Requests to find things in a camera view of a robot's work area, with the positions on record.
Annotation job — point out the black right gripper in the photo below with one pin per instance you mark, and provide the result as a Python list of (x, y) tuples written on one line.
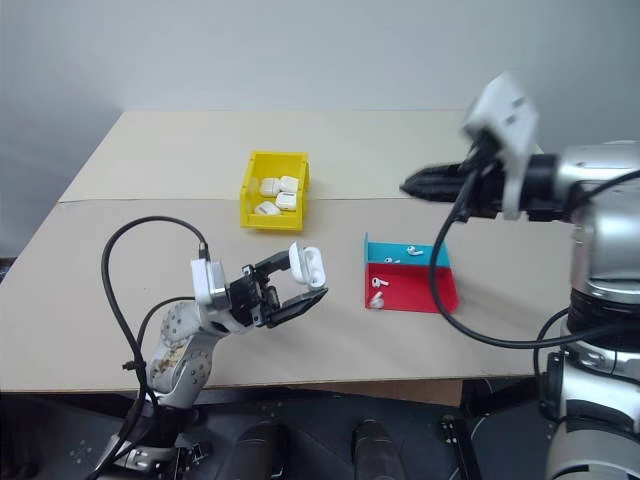
[(487, 192)]

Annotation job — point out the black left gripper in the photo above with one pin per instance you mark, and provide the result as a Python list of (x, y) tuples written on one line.
[(247, 297)]

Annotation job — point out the white earbud case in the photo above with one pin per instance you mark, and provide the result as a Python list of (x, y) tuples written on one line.
[(267, 209), (270, 187), (287, 201), (311, 270), (290, 183)]

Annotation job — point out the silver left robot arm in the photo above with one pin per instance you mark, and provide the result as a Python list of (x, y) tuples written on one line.
[(187, 350)]

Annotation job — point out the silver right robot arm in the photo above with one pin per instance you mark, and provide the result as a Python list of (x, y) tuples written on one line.
[(607, 240)]

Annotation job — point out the closed white earbud case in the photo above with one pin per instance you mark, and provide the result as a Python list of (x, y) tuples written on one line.
[(290, 183), (287, 201), (270, 187), (267, 209)]

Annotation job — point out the yellow plastic bin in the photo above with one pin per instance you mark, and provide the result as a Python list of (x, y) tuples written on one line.
[(247, 212)]

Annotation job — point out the white earbud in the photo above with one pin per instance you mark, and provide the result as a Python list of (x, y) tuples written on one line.
[(376, 301), (390, 260), (379, 283), (413, 250)]

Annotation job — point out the red and blue tray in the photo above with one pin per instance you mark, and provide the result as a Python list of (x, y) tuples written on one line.
[(415, 292)]

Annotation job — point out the dark rounded shape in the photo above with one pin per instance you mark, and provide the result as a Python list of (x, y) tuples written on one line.
[(257, 450), (374, 450)]

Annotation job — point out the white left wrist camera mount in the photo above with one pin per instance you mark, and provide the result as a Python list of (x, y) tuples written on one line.
[(206, 282)]

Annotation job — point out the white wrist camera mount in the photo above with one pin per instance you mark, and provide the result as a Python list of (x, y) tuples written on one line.
[(206, 282), (515, 125)]

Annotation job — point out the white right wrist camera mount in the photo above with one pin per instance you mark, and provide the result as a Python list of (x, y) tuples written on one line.
[(515, 125)]

